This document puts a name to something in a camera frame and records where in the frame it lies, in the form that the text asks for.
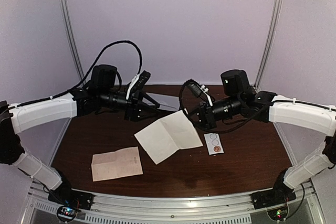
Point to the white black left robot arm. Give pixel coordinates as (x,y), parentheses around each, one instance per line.
(94,96)

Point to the grey envelope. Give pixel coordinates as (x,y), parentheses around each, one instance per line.
(166,102)

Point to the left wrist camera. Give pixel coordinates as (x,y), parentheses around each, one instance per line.
(134,90)

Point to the aluminium right corner post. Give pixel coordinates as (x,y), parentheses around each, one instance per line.
(269,40)

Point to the folded beige paper sheet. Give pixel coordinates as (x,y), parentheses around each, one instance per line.
(118,164)

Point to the left green circuit board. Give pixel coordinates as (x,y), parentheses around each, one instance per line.
(66,214)

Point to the white seal sticker strip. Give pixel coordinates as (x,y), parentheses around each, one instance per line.
(213,144)

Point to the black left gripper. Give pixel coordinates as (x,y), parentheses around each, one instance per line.
(133,112)

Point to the aluminium front table rail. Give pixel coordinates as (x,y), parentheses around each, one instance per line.
(235,208)

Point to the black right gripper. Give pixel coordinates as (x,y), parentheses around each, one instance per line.
(210,121)

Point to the beige ornate letter sheet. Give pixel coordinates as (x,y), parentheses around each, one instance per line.
(167,135)

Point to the green circuit board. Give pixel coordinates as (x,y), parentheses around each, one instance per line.
(278,214)
(66,214)

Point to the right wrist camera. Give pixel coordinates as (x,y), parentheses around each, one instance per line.
(201,91)

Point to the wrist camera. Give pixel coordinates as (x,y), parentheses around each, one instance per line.
(201,91)
(134,90)

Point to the right green circuit board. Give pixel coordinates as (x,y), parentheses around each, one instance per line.
(278,214)

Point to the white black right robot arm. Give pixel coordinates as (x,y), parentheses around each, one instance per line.
(264,106)

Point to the aluminium left corner post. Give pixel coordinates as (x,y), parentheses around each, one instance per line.
(71,38)

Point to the aluminium corner post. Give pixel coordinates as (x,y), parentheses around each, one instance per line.
(269,40)
(71,38)

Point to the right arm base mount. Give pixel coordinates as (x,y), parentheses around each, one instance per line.
(269,198)

